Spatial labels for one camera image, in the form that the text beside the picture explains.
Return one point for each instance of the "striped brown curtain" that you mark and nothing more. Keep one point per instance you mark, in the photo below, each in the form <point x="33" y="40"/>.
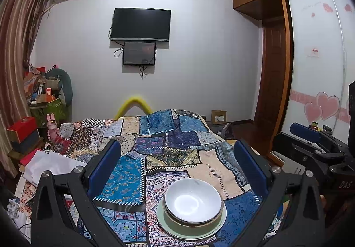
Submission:
<point x="14" y="41"/>

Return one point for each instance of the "red folder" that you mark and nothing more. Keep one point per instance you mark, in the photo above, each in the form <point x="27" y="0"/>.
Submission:
<point x="27" y="156"/>

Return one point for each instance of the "pile of small boxes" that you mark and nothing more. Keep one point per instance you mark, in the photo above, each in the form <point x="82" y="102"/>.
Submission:
<point x="36" y="83"/>

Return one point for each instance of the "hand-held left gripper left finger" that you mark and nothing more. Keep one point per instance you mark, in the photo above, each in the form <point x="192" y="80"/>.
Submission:
<point x="106" y="163"/>

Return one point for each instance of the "patchwork blanket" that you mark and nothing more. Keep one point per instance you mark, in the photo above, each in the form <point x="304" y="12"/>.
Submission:
<point x="166" y="158"/>

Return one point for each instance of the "grey plush pillow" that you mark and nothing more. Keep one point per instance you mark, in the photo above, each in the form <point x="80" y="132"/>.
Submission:
<point x="66" y="86"/>

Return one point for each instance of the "pink rabbit toy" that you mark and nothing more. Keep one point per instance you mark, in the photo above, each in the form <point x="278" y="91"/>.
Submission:
<point x="52" y="129"/>

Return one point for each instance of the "white spotted bowl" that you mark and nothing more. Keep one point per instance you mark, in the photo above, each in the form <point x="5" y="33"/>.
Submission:
<point x="191" y="199"/>

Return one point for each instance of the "white heart-print sliding door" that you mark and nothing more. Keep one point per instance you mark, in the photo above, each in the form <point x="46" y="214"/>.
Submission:
<point x="313" y="74"/>
<point x="350" y="41"/>

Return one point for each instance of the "purple grey bag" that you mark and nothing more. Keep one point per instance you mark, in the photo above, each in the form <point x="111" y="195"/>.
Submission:
<point x="227" y="130"/>

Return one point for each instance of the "dark wooden door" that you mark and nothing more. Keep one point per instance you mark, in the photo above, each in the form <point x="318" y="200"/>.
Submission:
<point x="270" y="74"/>

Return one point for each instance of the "yellow foam noodle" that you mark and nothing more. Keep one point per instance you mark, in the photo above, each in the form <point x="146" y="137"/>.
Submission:
<point x="133" y="101"/>

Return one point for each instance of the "green bag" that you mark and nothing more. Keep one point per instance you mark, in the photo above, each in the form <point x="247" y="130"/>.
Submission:
<point x="51" y="111"/>

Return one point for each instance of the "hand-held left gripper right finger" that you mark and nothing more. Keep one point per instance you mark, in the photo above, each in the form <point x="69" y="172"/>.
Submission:
<point x="246" y="163"/>

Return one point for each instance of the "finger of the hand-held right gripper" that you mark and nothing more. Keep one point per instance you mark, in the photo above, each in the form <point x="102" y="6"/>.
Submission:
<point x="305" y="131"/>
<point x="294" y="149"/>

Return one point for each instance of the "green bowl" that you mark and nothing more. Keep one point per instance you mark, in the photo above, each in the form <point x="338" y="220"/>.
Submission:
<point x="194" y="229"/>

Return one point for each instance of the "grey box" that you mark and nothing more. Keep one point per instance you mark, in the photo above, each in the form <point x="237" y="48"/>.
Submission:
<point x="27" y="143"/>

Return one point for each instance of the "light green plate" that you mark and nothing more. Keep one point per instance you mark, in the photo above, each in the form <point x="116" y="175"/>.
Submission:
<point x="191" y="236"/>

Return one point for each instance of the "cardboard box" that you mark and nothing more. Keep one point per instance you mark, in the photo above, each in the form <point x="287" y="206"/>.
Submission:
<point x="219" y="116"/>

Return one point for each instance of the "white paper sheets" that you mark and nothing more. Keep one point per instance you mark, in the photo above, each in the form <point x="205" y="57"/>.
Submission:
<point x="52" y="165"/>

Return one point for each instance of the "black wall television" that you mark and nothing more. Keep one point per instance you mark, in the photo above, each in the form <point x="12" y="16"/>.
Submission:
<point x="140" y="23"/>

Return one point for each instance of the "red box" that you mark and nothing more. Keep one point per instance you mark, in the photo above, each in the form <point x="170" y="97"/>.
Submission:
<point x="22" y="127"/>

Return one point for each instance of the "small black wall monitor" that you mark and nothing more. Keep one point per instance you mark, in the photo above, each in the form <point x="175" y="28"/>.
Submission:
<point x="138" y="52"/>

